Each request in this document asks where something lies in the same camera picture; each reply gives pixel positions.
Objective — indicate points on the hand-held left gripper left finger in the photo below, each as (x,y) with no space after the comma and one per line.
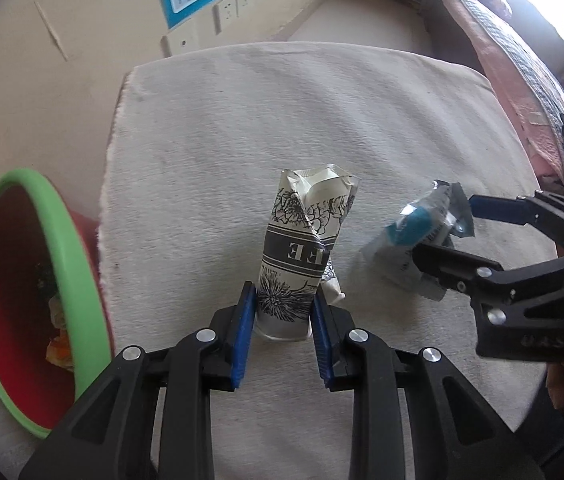
(244,340)

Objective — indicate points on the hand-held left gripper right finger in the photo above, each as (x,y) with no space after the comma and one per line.
(323,340)

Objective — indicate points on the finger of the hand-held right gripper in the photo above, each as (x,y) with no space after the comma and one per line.
(452,265)
(492,207)

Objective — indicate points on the silver and teal wrapper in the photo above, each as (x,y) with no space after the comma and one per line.
(412,225)

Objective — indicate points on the paper coffee cup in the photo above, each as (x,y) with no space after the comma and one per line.
(294,255)

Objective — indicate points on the red bin with green rim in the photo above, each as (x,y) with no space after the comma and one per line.
(11,310)

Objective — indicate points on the pink bedsheet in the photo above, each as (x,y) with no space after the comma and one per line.
(527,125)

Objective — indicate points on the patchwork quilt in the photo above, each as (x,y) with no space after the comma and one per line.
(517,55)

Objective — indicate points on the orange plastic wrapper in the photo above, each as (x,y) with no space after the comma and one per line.
(60,352)

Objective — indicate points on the white towel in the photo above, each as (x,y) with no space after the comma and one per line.
(287,125)

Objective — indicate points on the white wall socket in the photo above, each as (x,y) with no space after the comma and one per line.
(226,16)
(243,4)

